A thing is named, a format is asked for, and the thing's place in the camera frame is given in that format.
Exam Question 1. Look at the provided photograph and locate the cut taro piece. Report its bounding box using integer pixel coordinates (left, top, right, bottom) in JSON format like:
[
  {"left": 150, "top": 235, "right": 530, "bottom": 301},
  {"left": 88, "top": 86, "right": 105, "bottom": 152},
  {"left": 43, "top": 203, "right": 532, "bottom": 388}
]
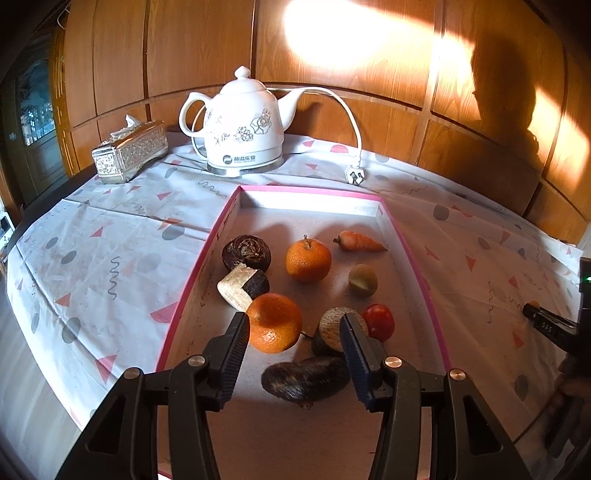
[{"left": 217, "top": 263, "right": 270, "bottom": 312}]

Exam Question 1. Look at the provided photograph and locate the pink-edged cardboard tray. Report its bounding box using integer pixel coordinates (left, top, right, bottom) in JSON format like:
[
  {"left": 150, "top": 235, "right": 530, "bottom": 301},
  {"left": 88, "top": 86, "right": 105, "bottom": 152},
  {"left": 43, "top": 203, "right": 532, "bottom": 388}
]
[{"left": 154, "top": 185, "right": 451, "bottom": 480}]

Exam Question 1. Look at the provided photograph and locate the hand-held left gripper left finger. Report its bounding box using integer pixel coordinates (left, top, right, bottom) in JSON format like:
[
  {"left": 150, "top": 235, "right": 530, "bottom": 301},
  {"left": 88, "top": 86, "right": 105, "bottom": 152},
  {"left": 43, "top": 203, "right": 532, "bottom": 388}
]
[{"left": 60, "top": 311, "right": 252, "bottom": 480}]

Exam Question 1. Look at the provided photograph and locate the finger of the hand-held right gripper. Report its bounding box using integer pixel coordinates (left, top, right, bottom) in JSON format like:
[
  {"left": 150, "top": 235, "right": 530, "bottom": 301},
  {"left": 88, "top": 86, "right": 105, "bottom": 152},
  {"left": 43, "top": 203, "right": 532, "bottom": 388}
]
[{"left": 523, "top": 301, "right": 580, "bottom": 337}]

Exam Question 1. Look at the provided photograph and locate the white floral ceramic kettle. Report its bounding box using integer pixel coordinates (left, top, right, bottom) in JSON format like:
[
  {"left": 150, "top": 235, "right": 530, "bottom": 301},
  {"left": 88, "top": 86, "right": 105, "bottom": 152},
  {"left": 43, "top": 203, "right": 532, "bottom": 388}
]
[{"left": 179, "top": 66, "right": 308, "bottom": 167}]

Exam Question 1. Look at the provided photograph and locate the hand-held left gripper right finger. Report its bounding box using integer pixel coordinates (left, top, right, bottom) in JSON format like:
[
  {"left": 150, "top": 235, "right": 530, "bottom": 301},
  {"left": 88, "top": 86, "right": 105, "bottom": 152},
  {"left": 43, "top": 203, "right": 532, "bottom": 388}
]
[{"left": 338, "top": 313, "right": 532, "bottom": 480}]

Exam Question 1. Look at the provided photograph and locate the dark oblong root vegetable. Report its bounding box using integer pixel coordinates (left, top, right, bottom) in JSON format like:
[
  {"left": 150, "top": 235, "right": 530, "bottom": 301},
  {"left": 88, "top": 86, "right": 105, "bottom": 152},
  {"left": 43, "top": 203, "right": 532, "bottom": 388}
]
[{"left": 261, "top": 354, "right": 352, "bottom": 409}]

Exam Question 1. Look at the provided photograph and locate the white power cord with plug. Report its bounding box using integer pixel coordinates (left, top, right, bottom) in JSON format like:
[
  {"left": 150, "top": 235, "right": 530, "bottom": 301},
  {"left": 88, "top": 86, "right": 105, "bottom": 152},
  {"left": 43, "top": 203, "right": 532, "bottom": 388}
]
[{"left": 194, "top": 85, "right": 366, "bottom": 186}]

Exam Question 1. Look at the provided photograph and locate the small carrot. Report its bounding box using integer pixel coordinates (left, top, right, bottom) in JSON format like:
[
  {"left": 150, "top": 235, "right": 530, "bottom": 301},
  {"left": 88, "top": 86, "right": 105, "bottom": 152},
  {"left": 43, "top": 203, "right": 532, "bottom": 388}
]
[{"left": 333, "top": 231, "right": 389, "bottom": 254}]

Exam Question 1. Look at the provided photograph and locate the small yellow-green fruit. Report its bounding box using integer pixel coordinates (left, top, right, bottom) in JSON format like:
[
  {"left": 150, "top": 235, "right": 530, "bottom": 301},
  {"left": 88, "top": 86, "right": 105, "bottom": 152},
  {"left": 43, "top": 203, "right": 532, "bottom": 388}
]
[{"left": 348, "top": 264, "right": 378, "bottom": 296}]

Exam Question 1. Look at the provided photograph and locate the glass door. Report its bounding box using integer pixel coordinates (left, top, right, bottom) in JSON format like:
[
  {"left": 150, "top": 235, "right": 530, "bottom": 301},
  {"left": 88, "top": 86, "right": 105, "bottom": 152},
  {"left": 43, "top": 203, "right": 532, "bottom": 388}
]
[{"left": 0, "top": 55, "right": 70, "bottom": 208}]

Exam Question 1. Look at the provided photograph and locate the white tissue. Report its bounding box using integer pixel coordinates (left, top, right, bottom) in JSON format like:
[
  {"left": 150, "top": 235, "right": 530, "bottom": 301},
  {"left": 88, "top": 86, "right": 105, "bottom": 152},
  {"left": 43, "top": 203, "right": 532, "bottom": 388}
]
[{"left": 111, "top": 114, "right": 141, "bottom": 139}]

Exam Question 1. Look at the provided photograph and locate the silver kettle base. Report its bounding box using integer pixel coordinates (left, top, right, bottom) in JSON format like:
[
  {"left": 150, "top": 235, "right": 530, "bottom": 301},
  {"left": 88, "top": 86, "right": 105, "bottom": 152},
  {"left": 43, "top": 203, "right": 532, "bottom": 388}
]
[{"left": 205, "top": 154, "right": 284, "bottom": 177}]

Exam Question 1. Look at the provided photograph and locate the white patterned tablecloth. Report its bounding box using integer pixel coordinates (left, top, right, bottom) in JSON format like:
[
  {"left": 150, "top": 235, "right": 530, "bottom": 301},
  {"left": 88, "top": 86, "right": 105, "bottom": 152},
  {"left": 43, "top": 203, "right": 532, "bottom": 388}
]
[{"left": 7, "top": 131, "right": 585, "bottom": 480}]

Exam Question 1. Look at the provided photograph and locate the orange with stem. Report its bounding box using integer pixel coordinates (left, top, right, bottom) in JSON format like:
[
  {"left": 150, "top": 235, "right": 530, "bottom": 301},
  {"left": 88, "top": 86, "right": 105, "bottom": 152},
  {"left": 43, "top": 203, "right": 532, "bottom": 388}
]
[{"left": 285, "top": 235, "right": 332, "bottom": 283}]

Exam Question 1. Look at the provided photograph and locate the dark brown round taro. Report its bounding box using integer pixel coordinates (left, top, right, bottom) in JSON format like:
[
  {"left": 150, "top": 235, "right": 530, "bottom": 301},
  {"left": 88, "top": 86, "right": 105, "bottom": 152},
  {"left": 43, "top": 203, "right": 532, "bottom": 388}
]
[{"left": 222, "top": 234, "right": 271, "bottom": 272}]

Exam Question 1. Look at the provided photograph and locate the person's right hand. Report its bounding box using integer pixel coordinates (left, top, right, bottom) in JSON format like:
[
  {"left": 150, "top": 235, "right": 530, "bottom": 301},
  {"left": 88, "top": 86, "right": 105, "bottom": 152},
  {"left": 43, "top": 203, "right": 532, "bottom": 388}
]
[{"left": 551, "top": 357, "right": 586, "bottom": 416}]

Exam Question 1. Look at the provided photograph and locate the red tomato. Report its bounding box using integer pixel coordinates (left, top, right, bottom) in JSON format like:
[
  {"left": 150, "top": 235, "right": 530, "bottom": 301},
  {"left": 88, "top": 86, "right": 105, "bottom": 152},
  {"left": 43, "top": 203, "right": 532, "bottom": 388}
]
[{"left": 362, "top": 303, "right": 396, "bottom": 342}]

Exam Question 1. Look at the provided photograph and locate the silver embossed tissue box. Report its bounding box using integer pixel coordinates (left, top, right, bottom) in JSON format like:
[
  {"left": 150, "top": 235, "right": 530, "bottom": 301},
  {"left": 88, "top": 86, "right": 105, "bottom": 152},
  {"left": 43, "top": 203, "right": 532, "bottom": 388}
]
[{"left": 91, "top": 120, "right": 168, "bottom": 185}]

